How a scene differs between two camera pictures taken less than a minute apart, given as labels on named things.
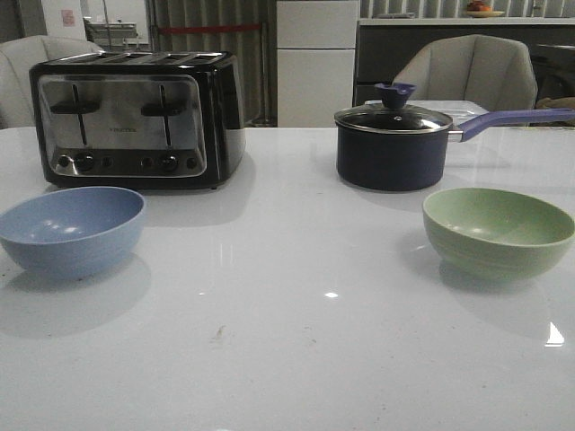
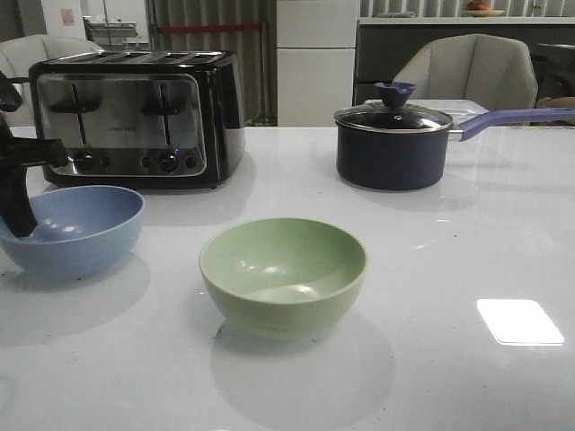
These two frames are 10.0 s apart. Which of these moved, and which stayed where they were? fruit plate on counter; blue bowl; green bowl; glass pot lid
Moved: green bowl
Stayed: blue bowl; fruit plate on counter; glass pot lid
